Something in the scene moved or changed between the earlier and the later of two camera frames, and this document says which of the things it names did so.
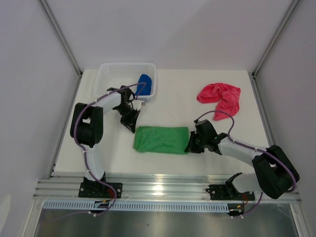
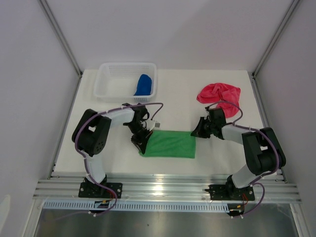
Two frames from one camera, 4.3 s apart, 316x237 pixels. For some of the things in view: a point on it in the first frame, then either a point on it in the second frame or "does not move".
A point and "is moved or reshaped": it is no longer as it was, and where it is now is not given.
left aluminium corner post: [69, 53] does not move
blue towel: [143, 78] does not move
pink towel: [227, 96] does not move
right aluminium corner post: [283, 23] does not move
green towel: [167, 139] is moved or reshaped
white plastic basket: [112, 76] does not move
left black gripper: [131, 122] -> [140, 143]
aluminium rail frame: [145, 188] does not move
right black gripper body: [197, 144] -> [213, 124]
